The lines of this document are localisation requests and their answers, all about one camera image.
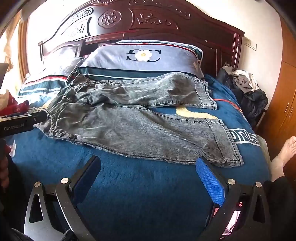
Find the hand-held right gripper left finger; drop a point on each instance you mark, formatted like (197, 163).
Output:
(86, 180)

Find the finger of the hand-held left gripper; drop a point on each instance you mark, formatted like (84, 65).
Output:
(39, 118)

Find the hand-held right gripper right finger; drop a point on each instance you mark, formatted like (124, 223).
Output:
(210, 183)

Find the grey denim pants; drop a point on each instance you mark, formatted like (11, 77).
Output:
(129, 129)

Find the person's left hand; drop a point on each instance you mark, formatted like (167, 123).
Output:
(3, 172)

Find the red patterned cloth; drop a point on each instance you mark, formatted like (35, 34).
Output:
(16, 104)

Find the striped blue-grey pillow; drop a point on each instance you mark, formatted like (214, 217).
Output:
(46, 83)

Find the blue plush blanket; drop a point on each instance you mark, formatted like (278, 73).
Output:
(138, 185)

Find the person's bare foot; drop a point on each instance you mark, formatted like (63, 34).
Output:
(285, 153)

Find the pile of dark clothes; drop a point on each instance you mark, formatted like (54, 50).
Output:
(252, 104)

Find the white and grey garment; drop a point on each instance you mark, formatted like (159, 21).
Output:
(245, 80)

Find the brown wooden wardrobe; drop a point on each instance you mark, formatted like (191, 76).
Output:
(284, 92)

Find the blue-grey pillow with flower emblem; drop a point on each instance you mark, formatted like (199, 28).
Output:
(161, 62)

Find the carved dark wooden headboard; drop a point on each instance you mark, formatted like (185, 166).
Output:
(161, 23)

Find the wooden window frame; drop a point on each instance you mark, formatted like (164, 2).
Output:
(22, 51)

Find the white wall switch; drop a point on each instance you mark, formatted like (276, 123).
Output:
(251, 44)

